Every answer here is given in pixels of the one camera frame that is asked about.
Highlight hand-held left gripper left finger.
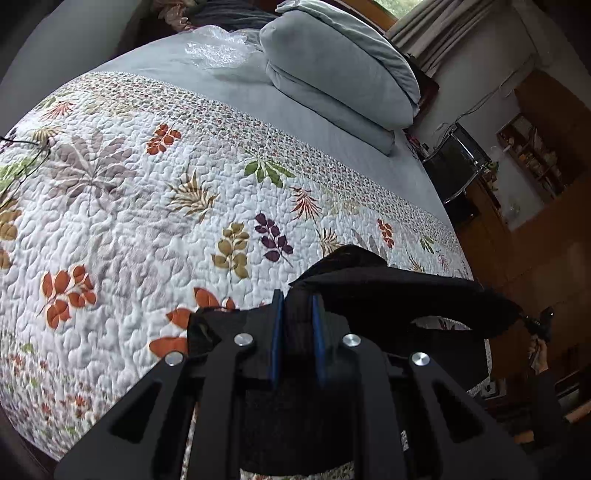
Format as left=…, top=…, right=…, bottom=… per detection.
left=54, top=289, right=285, bottom=480

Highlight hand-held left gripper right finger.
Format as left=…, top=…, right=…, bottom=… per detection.
left=311, top=294, right=540, bottom=480

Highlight black pants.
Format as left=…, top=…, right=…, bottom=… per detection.
left=186, top=244, right=522, bottom=477

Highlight person's right forearm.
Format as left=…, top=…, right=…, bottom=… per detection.
left=526, top=368, right=565, bottom=445

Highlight person's right hand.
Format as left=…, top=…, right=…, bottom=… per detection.
left=529, top=339, right=550, bottom=373

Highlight wooden cabinet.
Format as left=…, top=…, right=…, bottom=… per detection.
left=455, top=69, right=591, bottom=333

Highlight leaf print quilt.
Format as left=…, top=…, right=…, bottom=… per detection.
left=0, top=69, right=491, bottom=480

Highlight black television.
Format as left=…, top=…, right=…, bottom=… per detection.
left=422, top=122, right=493, bottom=207

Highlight grey bed sheet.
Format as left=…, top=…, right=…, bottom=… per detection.
left=90, top=27, right=463, bottom=278

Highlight clear plastic wrap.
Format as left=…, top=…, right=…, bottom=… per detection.
left=184, top=25, right=252, bottom=70

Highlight beige curtain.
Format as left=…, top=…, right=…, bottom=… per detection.
left=385, top=0, right=513, bottom=77

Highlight dark grey blanket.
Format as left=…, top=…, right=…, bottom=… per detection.
left=191, top=0, right=280, bottom=33

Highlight wooden framed window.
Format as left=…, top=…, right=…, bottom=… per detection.
left=337, top=0, right=419, bottom=34

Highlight brown floral cloth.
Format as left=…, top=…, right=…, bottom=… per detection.
left=154, top=0, right=197, bottom=32

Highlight cluttered wooden wall shelf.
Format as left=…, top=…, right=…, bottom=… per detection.
left=496, top=113, right=581, bottom=205

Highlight thin black cable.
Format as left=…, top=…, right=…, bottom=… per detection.
left=0, top=135, right=52, bottom=154

